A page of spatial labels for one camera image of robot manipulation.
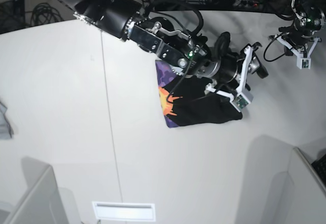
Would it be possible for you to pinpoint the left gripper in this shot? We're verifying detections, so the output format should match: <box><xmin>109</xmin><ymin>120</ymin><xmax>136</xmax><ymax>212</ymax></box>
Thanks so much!
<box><xmin>268</xmin><ymin>20</ymin><xmax>322</xmax><ymax>57</ymax></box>

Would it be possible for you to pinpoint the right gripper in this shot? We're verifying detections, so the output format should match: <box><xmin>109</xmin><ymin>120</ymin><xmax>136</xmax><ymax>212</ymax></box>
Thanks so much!
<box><xmin>203</xmin><ymin>32</ymin><xmax>269</xmax><ymax>94</ymax></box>

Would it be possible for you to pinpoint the black T-shirt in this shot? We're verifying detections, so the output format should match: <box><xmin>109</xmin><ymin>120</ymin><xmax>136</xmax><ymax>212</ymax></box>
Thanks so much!
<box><xmin>155</xmin><ymin>60</ymin><xmax>243</xmax><ymax>128</ymax></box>

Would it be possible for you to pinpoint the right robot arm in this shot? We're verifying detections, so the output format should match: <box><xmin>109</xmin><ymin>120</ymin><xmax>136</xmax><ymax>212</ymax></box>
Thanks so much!
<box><xmin>60</xmin><ymin>0</ymin><xmax>268</xmax><ymax>86</ymax></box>

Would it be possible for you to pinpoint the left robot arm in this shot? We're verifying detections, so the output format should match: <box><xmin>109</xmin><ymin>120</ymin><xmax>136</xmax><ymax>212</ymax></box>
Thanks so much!
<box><xmin>270</xmin><ymin>0</ymin><xmax>325</xmax><ymax>60</ymax></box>

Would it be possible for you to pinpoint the white power strip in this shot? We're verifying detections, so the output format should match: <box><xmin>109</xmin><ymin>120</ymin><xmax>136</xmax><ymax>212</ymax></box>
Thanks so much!
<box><xmin>175</xmin><ymin>0</ymin><xmax>265</xmax><ymax>7</ymax></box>

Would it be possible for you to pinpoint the black keyboard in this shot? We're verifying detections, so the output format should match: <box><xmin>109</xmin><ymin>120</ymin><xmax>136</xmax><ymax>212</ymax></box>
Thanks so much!
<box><xmin>312</xmin><ymin>155</ymin><xmax>326</xmax><ymax>185</ymax></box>

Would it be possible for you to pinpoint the right white partition panel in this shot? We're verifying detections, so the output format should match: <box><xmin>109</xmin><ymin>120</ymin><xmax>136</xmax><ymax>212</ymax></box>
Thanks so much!
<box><xmin>264</xmin><ymin>146</ymin><xmax>326</xmax><ymax>224</ymax></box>

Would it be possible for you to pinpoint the white partition panel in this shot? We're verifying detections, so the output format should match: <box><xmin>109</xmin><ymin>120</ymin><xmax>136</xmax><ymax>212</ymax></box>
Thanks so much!
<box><xmin>264</xmin><ymin>146</ymin><xmax>326</xmax><ymax>224</ymax></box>
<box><xmin>1</xmin><ymin>164</ymin><xmax>69</xmax><ymax>224</ymax></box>

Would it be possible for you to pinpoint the left white partition panel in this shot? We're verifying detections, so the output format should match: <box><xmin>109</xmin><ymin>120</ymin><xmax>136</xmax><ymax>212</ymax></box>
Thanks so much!
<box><xmin>1</xmin><ymin>164</ymin><xmax>69</xmax><ymax>224</ymax></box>

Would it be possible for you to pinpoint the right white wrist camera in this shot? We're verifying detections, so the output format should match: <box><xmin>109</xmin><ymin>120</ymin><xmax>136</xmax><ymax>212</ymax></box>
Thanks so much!
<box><xmin>215</xmin><ymin>42</ymin><xmax>262</xmax><ymax>113</ymax></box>

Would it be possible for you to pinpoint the coiled black cable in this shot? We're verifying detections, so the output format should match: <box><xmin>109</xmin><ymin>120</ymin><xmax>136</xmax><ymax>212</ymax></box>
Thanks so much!
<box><xmin>30</xmin><ymin>2</ymin><xmax>64</xmax><ymax>27</ymax></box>

